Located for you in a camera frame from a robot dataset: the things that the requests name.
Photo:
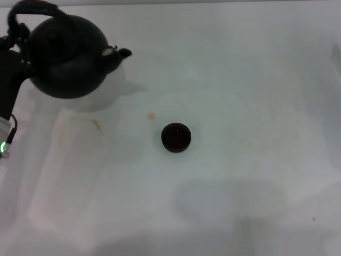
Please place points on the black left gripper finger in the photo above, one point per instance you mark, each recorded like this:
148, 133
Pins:
6, 42
24, 48

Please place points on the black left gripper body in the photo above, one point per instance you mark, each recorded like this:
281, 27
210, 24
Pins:
9, 77

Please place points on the small dark brown teacup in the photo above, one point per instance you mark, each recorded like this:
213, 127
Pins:
175, 137

